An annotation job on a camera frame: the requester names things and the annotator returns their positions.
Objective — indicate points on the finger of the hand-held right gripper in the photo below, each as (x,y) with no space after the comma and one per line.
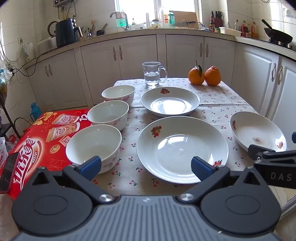
(259,150)
(294,137)

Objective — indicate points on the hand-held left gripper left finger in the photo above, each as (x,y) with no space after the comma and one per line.
(91,166)

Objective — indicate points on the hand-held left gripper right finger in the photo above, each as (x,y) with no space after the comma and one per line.
(201,168)

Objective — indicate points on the white fruit-print plate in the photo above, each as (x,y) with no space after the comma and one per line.
(254,129)
(168,104)
(175,150)

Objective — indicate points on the white pink-print bowl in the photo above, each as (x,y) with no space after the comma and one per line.
(118,92)
(92,143)
(107,113)

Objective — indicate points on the cherry-print tablecloth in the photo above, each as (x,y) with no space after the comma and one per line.
(215,115)

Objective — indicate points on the red printed carton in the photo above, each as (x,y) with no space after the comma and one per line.
(34,143)

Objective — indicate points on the blue thermos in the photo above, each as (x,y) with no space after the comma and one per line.
(35,112)

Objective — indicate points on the orange with bumpy top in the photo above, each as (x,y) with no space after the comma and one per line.
(212,77)

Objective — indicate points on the orange with leaf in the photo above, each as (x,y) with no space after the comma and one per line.
(195,77)

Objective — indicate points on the clear glass mug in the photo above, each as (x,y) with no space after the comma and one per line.
(151,78)

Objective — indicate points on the black wok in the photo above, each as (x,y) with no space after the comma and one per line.
(277,36)

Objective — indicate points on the yellow oil bottle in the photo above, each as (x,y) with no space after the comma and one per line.
(254,31)

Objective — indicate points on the white plastic tray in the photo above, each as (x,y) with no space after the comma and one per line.
(229,31)

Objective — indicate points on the clear plastic bag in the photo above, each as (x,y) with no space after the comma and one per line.
(3,76)

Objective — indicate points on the white power strip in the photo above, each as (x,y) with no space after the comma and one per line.
(9,67)

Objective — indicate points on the white rice cooker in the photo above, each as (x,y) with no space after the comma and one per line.
(46,45)

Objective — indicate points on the white electric kettle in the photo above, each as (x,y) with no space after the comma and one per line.
(29,52)

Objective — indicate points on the utensil holder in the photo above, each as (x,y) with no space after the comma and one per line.
(89,34)

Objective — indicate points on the knife block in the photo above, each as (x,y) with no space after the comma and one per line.
(217,24)

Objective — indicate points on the dark sauce bottle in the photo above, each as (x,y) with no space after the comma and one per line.
(211,25)

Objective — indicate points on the dark blue air fryer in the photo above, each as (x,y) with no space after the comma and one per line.
(67,34)

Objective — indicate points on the small black pot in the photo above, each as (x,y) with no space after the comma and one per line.
(100,32)

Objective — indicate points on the kitchen countertop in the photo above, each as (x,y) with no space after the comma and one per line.
(143,31)

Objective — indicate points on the green soap bottle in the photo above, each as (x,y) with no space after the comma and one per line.
(122,23)

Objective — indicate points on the glass jar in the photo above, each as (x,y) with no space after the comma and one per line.
(155,25)

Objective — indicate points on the teal bottle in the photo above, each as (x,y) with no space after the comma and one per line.
(171,19)

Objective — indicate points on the wooden cutting board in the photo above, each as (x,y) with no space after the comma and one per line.
(185,17)

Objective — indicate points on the white plastic bottle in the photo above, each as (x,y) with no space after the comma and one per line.
(148,22)

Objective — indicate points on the kitchen window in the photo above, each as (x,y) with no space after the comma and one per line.
(138,9)

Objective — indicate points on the wall water heater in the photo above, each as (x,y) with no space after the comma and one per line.
(62,2)

